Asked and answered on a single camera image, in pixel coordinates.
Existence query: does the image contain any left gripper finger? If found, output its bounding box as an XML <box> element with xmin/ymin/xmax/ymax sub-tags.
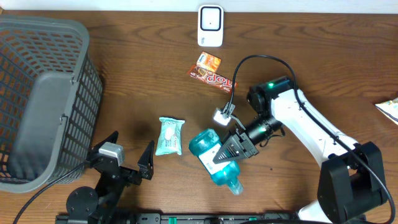
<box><xmin>137</xmin><ymin>141</ymin><xmax>155</xmax><ymax>180</ymax></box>
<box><xmin>91</xmin><ymin>131</ymin><xmax>119</xmax><ymax>152</ymax></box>

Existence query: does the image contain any blue mouthwash bottle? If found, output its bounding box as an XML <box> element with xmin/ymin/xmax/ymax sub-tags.
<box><xmin>189</xmin><ymin>129</ymin><xmax>244</xmax><ymax>195</ymax></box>

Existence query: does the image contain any light blue tissue pack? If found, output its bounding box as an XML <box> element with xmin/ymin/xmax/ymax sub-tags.
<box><xmin>155</xmin><ymin>117</ymin><xmax>185</xmax><ymax>156</ymax></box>

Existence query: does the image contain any red chocolate bar wrapper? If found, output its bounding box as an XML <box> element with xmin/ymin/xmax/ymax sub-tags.
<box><xmin>187</xmin><ymin>65</ymin><xmax>233</xmax><ymax>93</ymax></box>

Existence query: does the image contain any small orange snack box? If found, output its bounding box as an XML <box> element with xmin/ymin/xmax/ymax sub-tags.
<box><xmin>196</xmin><ymin>52</ymin><xmax>221</xmax><ymax>73</ymax></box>

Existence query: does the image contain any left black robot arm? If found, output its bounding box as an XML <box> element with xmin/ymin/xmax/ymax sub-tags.
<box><xmin>66</xmin><ymin>131</ymin><xmax>155</xmax><ymax>223</ymax></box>

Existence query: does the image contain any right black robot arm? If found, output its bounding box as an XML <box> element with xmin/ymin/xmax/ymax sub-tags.
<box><xmin>213</xmin><ymin>77</ymin><xmax>387</xmax><ymax>223</ymax></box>

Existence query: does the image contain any grey plastic shopping basket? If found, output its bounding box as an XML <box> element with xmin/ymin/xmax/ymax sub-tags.
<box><xmin>1</xmin><ymin>15</ymin><xmax>103</xmax><ymax>193</ymax></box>

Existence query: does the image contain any left black cable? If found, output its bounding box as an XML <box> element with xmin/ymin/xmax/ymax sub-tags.
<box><xmin>12</xmin><ymin>160</ymin><xmax>91</xmax><ymax>224</ymax></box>

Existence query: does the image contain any black cable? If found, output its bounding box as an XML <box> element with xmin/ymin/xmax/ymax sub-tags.
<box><xmin>228</xmin><ymin>54</ymin><xmax>396</xmax><ymax>224</ymax></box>
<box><xmin>12</xmin><ymin>160</ymin><xmax>91</xmax><ymax>224</ymax></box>

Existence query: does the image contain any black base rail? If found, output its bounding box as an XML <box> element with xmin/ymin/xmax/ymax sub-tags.
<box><xmin>55</xmin><ymin>211</ymin><xmax>301</xmax><ymax>224</ymax></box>

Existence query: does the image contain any right black cable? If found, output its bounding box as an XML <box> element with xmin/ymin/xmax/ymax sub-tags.
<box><xmin>228</xmin><ymin>54</ymin><xmax>396</xmax><ymax>224</ymax></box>

